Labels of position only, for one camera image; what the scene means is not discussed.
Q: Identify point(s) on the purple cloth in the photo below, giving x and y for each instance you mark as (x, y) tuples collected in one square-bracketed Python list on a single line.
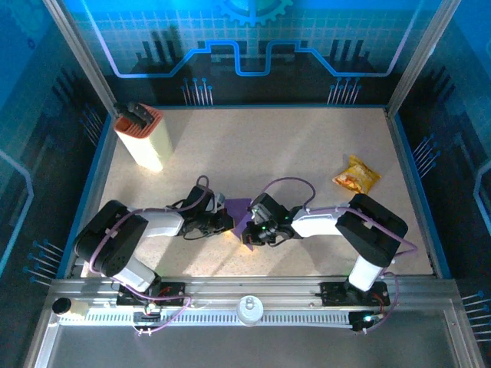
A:
[(238, 209)]

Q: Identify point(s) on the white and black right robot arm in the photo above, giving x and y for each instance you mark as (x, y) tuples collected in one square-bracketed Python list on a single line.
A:
[(368, 230)]

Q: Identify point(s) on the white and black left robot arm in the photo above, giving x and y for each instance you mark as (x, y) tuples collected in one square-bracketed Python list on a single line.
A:
[(161, 226)]

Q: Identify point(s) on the white round cap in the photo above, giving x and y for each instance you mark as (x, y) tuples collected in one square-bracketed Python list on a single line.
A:
[(249, 310)]

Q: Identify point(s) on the cream knife block orange top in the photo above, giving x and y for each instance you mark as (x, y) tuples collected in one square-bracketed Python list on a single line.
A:
[(145, 142)]

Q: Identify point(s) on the yellow snack bag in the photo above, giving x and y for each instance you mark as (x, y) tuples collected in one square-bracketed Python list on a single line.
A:
[(358, 174)]

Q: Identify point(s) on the small black controller board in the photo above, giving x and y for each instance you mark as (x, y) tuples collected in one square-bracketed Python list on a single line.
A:
[(360, 320), (147, 316)]

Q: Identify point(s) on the cream plastic block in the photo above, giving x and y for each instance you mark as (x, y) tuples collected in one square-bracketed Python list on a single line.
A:
[(79, 308)]

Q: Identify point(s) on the black round knob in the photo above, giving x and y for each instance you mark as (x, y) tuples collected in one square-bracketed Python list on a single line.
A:
[(62, 306)]

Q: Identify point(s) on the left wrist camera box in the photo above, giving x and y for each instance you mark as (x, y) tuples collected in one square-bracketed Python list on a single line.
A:
[(219, 200)]

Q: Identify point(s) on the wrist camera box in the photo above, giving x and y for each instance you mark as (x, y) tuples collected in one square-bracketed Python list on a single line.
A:
[(219, 200), (259, 214)]

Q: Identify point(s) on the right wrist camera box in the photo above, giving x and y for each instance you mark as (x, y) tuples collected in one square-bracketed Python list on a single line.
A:
[(259, 214)]

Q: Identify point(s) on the aluminium mounting rail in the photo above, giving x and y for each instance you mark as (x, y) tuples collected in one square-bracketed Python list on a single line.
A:
[(249, 285)]

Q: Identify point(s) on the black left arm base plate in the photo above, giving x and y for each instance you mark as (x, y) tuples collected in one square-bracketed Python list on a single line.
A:
[(176, 295)]

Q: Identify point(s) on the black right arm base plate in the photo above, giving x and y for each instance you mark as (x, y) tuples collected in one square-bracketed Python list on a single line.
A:
[(331, 293)]

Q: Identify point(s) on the blue table border frame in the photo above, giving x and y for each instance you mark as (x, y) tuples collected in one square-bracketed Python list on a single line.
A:
[(409, 153)]

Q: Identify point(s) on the aluminium frame post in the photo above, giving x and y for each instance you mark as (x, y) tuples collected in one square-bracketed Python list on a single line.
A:
[(82, 57), (420, 57)]

